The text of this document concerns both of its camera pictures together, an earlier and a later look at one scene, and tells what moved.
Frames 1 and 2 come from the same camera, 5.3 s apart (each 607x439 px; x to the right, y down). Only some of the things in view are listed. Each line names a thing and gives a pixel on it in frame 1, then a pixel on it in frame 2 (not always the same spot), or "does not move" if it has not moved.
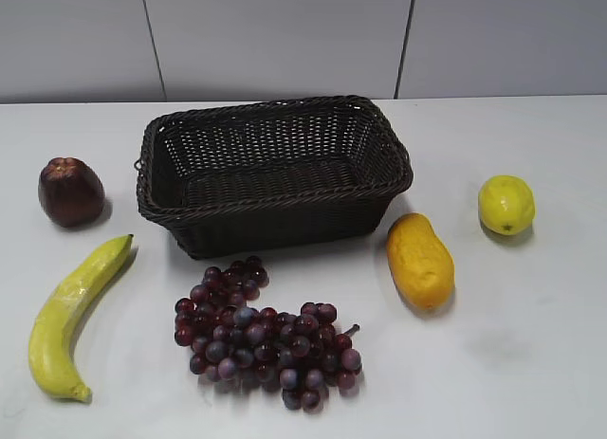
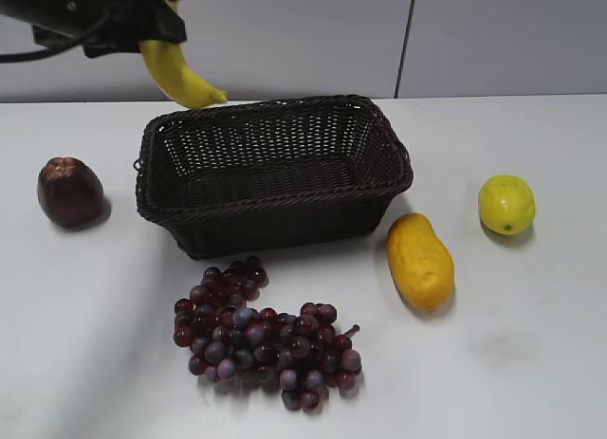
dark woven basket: (230, 179) does not move
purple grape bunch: (303, 354) does not move
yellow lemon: (506, 204) does not move
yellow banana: (50, 338) → (169, 70)
